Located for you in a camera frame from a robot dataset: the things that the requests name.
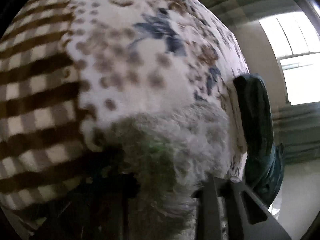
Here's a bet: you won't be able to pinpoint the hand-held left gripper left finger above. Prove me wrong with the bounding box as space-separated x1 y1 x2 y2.
37 149 140 240

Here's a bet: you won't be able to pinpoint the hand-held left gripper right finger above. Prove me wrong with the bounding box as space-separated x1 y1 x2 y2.
192 176 292 240

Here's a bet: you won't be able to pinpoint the grey fleece pants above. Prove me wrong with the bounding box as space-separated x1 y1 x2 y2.
100 105 233 240

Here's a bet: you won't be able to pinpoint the folded dark blue pants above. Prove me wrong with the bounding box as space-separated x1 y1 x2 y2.
232 74 274 155

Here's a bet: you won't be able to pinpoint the dark teal duvet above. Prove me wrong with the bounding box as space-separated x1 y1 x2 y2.
244 142 285 208

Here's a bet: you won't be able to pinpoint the bed with floral sheet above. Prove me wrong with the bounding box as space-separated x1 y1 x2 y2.
0 0 250 233

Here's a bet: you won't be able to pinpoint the barred window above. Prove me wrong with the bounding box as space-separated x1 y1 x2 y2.
259 11 320 105

